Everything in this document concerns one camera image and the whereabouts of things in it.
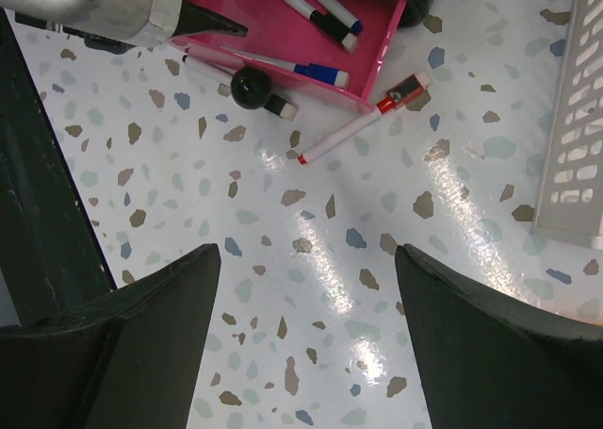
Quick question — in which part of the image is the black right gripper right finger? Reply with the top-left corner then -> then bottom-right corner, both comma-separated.
395,244 -> 602,428

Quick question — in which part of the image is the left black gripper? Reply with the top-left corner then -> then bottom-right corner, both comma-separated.
1,13 -> 117,325

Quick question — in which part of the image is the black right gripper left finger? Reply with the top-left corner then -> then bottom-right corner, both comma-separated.
1,244 -> 221,428

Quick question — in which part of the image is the blue whiteboard marker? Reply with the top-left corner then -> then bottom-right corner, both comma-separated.
317,0 -> 364,36
222,46 -> 350,90

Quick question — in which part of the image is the black whiteboard marker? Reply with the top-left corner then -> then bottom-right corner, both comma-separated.
183,55 -> 298,121
283,0 -> 358,55

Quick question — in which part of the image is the white plastic file organizer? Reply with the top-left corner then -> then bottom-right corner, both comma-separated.
532,0 -> 602,250

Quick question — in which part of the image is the red capped whiteboard marker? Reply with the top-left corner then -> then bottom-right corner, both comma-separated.
298,72 -> 431,165

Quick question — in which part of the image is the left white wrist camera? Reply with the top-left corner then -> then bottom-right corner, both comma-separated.
1,0 -> 183,47

